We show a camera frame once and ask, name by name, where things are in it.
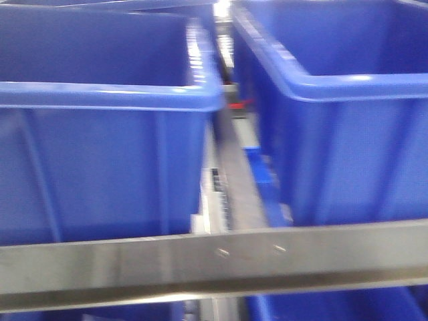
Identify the blue bin front left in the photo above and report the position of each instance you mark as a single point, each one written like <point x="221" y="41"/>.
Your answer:
<point x="103" y="118"/>

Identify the steel shelf front rail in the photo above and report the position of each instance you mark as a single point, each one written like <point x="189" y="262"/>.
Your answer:
<point x="57" y="276"/>

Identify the blue bin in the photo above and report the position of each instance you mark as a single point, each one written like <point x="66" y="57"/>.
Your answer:
<point x="340" y="91"/>
<point x="103" y="118"/>

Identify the steel shelf divider rail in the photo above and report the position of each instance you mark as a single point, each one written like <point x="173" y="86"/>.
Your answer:
<point x="243" y="205"/>

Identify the blue bin front right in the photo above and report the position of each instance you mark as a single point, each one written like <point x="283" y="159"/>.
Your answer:
<point x="340" y="91"/>

